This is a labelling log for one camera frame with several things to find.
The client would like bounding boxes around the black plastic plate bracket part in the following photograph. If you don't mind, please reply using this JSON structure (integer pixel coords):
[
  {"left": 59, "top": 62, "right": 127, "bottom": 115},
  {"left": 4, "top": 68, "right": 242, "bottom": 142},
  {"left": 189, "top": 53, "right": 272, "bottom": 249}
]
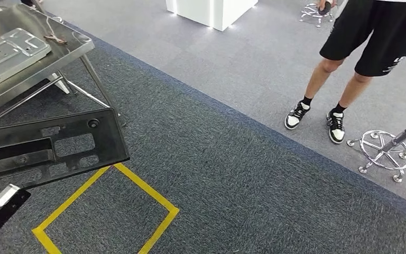
[{"left": 0, "top": 107, "right": 130, "bottom": 202}]

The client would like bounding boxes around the stainless steel workbench table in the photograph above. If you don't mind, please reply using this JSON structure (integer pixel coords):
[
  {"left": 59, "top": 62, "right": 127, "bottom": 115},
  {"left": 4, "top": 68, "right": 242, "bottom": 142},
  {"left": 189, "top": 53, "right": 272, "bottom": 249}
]
[{"left": 0, "top": 3, "right": 127, "bottom": 130}]

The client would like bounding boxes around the white illuminated display plinth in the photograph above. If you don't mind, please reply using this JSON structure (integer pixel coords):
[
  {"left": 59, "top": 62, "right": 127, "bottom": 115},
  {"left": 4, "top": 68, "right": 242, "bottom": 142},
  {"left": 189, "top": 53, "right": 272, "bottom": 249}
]
[{"left": 165, "top": 0, "right": 259, "bottom": 32}]

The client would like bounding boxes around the person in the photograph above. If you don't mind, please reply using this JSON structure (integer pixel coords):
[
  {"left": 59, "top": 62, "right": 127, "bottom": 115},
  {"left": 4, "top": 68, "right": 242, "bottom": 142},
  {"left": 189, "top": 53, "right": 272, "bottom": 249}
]
[{"left": 284, "top": 0, "right": 406, "bottom": 144}]

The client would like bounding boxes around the stamped grey metal panel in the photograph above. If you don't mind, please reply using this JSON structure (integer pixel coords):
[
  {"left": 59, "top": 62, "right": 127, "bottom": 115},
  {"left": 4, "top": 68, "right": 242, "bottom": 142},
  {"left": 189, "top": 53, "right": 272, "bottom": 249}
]
[{"left": 0, "top": 28, "right": 52, "bottom": 95}]

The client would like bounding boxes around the small brown wire bundle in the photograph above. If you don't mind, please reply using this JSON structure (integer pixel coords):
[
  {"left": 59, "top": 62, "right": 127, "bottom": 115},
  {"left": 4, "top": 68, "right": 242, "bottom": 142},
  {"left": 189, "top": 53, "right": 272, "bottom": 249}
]
[{"left": 43, "top": 15, "right": 68, "bottom": 44}]

